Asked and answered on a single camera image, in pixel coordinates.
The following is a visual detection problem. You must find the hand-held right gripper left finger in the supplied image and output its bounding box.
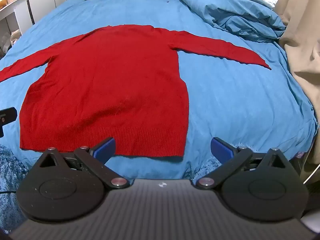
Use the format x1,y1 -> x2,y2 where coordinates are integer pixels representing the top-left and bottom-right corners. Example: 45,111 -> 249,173
30,137 -> 130,189

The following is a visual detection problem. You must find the blue duvet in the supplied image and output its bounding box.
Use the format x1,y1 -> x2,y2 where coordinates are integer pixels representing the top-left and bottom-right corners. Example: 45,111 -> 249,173
174,0 -> 287,43

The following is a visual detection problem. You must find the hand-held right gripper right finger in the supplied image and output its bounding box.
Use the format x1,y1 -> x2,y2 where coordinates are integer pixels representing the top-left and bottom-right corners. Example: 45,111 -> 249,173
195,137 -> 293,190

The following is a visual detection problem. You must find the white plastic bag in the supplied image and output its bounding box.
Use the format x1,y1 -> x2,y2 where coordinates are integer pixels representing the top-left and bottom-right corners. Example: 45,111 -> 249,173
9,29 -> 22,47

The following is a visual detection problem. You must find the white cable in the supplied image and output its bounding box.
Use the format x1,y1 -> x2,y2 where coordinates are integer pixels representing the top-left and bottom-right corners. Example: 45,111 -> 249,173
303,163 -> 320,185

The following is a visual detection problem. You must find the red knit sweater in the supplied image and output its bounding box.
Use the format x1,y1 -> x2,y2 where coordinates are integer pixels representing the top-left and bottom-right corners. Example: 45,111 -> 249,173
0,24 -> 272,158

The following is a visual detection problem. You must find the beige curtain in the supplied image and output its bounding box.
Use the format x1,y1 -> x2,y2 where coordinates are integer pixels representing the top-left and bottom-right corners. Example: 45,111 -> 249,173
260,0 -> 320,128

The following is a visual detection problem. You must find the black pole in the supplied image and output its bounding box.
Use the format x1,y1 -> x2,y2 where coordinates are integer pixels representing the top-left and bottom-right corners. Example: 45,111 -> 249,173
21,0 -> 35,26

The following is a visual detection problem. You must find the blue bed sheet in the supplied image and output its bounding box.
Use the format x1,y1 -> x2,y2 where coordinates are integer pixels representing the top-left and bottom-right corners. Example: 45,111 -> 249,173
0,0 -> 319,180

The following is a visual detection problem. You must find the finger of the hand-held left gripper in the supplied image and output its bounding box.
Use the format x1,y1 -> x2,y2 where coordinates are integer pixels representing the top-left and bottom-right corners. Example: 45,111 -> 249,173
0,107 -> 18,138

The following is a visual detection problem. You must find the blue fluffy rug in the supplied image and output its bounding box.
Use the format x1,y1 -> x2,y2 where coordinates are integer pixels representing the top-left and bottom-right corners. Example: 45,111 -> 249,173
0,144 -> 34,233

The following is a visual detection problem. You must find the white desk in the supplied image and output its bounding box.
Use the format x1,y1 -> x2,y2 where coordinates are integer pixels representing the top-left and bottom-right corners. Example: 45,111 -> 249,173
0,0 -> 28,39

